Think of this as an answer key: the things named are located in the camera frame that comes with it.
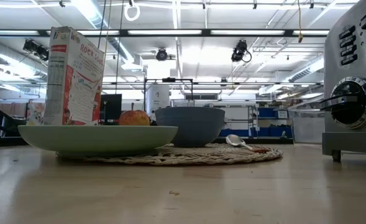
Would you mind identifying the blue bowl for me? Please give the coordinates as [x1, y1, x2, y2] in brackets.
[154, 106, 226, 148]

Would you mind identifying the pale green plate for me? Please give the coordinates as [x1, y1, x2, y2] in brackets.
[17, 124, 179, 158]

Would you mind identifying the printed white package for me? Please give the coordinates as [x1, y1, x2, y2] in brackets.
[25, 102, 46, 126]

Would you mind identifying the black ceiling camera with cable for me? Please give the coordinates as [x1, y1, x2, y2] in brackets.
[231, 39, 252, 63]

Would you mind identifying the black monitor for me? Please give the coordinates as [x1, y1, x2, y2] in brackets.
[100, 93, 123, 123]

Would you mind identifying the white cylindrical tank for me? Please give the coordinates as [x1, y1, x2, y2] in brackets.
[145, 84, 170, 122]

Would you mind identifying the black overhead rail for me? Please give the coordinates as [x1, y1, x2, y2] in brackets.
[0, 29, 330, 38]

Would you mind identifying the round woven straw placemat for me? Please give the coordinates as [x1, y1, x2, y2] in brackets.
[55, 142, 284, 166]

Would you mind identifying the red yellow apple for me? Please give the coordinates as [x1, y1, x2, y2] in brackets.
[118, 102, 151, 126]

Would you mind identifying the black hanging cable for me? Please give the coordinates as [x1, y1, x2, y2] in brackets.
[97, 0, 108, 49]
[115, 0, 124, 95]

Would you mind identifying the white hanging ring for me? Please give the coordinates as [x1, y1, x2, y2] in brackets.
[123, 2, 141, 22]

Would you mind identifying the yellow hanging cable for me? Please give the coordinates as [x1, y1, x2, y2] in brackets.
[296, 0, 304, 44]

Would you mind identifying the metal spoon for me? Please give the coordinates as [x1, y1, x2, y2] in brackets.
[225, 134, 272, 153]

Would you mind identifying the white red cereal box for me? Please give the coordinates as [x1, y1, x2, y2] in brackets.
[42, 26, 106, 126]

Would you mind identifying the round black ceiling camera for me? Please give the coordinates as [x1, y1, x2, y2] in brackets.
[155, 48, 168, 62]

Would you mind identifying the clear plastic container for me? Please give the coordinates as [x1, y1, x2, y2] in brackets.
[288, 108, 326, 144]

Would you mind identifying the blue storage bin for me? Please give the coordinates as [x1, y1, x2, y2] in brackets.
[250, 126, 292, 138]
[258, 108, 278, 118]
[219, 129, 249, 138]

